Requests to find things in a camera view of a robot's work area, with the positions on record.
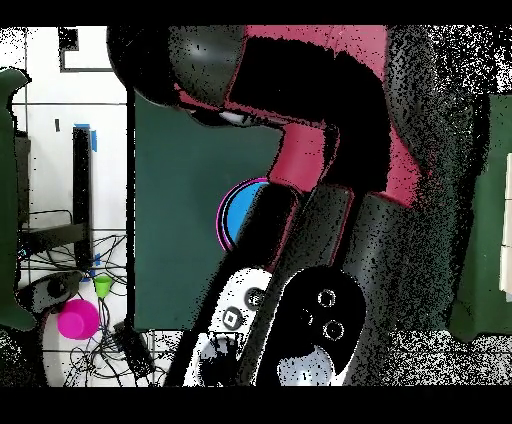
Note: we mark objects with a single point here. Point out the large blue bowl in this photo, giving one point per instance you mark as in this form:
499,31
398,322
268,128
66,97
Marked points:
240,208

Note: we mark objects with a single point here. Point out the large pink bowl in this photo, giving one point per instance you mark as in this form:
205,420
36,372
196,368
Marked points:
219,224

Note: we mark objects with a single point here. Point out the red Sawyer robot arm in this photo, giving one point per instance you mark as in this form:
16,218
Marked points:
300,160

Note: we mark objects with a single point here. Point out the dark green table cloth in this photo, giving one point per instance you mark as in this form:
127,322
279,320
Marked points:
180,220

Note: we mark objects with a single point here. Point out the small green cup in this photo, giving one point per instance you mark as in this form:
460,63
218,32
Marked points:
102,284

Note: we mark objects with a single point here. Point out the blue tape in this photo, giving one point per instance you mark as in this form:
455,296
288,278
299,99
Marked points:
94,142

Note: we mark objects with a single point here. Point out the black power adapter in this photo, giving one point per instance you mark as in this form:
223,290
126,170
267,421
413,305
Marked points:
134,354

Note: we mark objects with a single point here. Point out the pink cup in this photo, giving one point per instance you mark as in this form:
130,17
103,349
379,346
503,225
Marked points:
78,319

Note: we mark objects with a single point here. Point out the black equipment base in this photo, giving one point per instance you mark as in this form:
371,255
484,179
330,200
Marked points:
52,288

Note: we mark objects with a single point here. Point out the green cloth covered table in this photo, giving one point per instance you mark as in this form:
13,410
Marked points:
8,100
488,240

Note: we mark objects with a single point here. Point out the black stand frame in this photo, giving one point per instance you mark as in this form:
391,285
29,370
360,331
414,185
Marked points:
82,192

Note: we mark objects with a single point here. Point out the dark square floor frame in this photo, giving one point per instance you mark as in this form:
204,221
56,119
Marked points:
68,40

